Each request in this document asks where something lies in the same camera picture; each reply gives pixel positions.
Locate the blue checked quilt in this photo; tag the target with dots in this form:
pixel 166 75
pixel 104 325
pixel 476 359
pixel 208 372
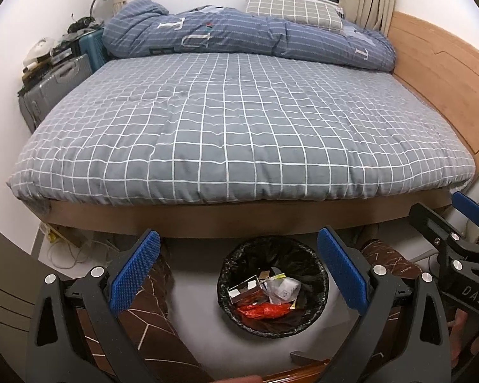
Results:
pixel 239 36

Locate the person's right leg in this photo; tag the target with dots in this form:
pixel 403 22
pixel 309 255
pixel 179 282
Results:
pixel 387 259

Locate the red plastic bag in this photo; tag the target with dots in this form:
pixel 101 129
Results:
pixel 263 310

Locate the wooden headboard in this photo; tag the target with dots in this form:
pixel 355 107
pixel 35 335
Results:
pixel 443 79

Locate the brown carton box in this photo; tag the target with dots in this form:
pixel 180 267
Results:
pixel 245 291

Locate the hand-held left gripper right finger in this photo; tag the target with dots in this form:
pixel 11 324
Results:
pixel 343 271

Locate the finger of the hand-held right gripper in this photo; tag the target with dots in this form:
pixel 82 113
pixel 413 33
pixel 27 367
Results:
pixel 471 209
pixel 427 219

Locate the grey checked pillow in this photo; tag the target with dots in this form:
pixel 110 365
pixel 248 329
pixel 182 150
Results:
pixel 291 10

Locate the white rounded object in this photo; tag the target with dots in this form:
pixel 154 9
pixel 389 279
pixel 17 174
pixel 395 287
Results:
pixel 38 50

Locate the person's leg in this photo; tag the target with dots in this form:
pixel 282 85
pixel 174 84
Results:
pixel 151 327
pixel 387 259

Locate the grey cabinet door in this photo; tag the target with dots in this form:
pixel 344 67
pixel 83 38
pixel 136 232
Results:
pixel 4 287

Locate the brown wooden stool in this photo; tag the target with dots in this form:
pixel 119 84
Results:
pixel 295 369

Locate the trash bin with black liner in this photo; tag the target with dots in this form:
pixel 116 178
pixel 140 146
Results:
pixel 231 319

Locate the person's left leg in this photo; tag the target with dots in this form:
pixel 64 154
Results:
pixel 151 327

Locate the bed with grey checked sheet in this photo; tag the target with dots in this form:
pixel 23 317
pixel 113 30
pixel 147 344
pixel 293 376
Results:
pixel 243 135

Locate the person's right hand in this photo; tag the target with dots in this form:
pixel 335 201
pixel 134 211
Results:
pixel 463 335

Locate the grey suitcase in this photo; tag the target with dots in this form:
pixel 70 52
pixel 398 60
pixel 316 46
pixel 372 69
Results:
pixel 52 91

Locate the teal suitcase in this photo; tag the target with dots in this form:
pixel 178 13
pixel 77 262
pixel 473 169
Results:
pixel 91 50

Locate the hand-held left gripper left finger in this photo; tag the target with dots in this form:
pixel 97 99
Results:
pixel 135 275

